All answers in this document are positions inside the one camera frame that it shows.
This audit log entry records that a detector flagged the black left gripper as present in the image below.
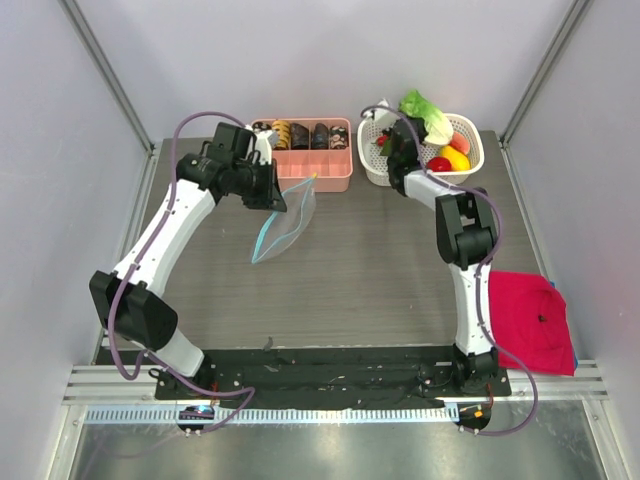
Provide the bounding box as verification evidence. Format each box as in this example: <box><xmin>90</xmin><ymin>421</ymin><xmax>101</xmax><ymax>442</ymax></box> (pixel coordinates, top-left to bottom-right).
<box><xmin>232</xmin><ymin>158</ymin><xmax>287</xmax><ymax>212</ymax></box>

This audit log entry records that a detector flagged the clear zip top bag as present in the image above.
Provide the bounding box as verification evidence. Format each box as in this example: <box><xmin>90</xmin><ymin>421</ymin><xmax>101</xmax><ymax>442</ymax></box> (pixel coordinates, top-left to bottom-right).
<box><xmin>251</xmin><ymin>174</ymin><xmax>317</xmax><ymax>264</ymax></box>

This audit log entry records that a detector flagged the red toy tomato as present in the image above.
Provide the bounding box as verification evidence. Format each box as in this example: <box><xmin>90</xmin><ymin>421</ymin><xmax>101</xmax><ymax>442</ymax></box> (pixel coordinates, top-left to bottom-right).
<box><xmin>427</xmin><ymin>156</ymin><xmax>453</xmax><ymax>173</ymax></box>

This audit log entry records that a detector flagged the green toy lettuce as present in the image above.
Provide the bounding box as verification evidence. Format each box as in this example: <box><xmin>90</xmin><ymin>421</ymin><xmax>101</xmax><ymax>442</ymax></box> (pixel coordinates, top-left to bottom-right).
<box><xmin>399</xmin><ymin>89</ymin><xmax>454</xmax><ymax>146</ymax></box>

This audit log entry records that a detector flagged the yellow toy mango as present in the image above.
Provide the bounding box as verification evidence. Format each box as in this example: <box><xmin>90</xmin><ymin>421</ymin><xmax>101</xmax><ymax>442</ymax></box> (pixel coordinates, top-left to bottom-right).
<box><xmin>440</xmin><ymin>145</ymin><xmax>471</xmax><ymax>172</ymax></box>

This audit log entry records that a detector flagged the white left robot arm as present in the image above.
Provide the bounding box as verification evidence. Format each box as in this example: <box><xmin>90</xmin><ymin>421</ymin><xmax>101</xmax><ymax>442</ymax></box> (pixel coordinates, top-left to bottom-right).
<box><xmin>89</xmin><ymin>122</ymin><xmax>287</xmax><ymax>399</ymax></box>

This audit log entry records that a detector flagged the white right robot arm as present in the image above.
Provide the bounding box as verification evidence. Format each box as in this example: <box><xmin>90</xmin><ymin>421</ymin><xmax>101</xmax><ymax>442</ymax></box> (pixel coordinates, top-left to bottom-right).
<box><xmin>387</xmin><ymin>117</ymin><xmax>500</xmax><ymax>395</ymax></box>

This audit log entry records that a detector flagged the white perforated basket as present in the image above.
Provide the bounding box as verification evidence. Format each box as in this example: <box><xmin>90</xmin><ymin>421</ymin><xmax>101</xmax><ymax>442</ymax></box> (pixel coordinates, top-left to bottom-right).
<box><xmin>357</xmin><ymin>111</ymin><xmax>484</xmax><ymax>187</ymax></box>

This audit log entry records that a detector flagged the pink divided tray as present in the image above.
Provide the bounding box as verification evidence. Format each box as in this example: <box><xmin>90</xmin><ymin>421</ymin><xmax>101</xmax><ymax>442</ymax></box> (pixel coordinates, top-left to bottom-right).
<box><xmin>250</xmin><ymin>117</ymin><xmax>354</xmax><ymax>193</ymax></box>

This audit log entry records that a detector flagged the toy watermelon slice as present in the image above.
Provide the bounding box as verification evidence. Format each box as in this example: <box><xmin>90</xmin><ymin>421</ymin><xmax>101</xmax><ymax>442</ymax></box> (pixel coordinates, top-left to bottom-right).
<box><xmin>449</xmin><ymin>132</ymin><xmax>471</xmax><ymax>155</ymax></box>

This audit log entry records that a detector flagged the black pink roll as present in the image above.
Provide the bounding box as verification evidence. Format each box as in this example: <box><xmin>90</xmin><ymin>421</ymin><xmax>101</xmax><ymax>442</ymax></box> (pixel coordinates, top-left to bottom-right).
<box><xmin>329</xmin><ymin>125</ymin><xmax>349</xmax><ymax>150</ymax></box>

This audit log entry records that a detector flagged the dark brown roll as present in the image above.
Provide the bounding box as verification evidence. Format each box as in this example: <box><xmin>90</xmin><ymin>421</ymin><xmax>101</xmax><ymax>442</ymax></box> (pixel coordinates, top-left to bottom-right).
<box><xmin>290</xmin><ymin>122</ymin><xmax>310</xmax><ymax>150</ymax></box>

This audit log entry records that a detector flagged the yellow striped roll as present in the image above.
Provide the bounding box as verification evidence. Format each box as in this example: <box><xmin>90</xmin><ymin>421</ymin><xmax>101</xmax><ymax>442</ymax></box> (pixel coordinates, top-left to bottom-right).
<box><xmin>272</xmin><ymin>119</ymin><xmax>291</xmax><ymax>150</ymax></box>

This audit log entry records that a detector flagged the black floral sushi roll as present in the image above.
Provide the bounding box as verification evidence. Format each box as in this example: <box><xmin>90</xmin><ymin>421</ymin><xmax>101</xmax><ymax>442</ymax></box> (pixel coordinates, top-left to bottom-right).
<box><xmin>252</xmin><ymin>121</ymin><xmax>271</xmax><ymax>132</ymax></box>

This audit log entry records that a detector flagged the black blue roll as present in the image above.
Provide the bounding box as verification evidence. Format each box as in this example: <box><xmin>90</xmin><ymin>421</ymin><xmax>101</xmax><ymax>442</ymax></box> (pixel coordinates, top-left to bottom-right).
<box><xmin>311</xmin><ymin>122</ymin><xmax>329</xmax><ymax>150</ymax></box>

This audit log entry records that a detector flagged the red folded cloth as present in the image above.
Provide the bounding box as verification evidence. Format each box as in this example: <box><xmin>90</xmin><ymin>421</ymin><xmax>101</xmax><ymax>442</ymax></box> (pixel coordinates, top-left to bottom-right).
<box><xmin>489</xmin><ymin>271</ymin><xmax>576</xmax><ymax>376</ymax></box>

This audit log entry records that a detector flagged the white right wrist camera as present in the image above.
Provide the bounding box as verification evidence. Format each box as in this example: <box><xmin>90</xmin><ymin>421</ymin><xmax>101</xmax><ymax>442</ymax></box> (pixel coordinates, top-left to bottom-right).
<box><xmin>360</xmin><ymin>98</ymin><xmax>398</xmax><ymax>128</ymax></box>

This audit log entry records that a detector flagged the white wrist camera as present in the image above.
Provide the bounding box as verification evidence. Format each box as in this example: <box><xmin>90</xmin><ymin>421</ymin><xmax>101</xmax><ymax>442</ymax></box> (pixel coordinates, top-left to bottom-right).
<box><xmin>360</xmin><ymin>98</ymin><xmax>398</xmax><ymax>128</ymax></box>
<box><xmin>247</xmin><ymin>130</ymin><xmax>279</xmax><ymax>166</ymax></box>

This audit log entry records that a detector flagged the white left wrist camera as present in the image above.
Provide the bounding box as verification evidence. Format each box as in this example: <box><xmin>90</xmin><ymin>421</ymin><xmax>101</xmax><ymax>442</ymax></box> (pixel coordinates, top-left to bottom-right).
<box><xmin>247</xmin><ymin>130</ymin><xmax>279</xmax><ymax>166</ymax></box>

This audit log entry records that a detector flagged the white slotted cable duct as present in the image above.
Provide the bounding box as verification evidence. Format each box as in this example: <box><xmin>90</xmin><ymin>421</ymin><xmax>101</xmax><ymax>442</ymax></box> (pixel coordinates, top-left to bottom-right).
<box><xmin>84</xmin><ymin>404</ymin><xmax>459</xmax><ymax>425</ymax></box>

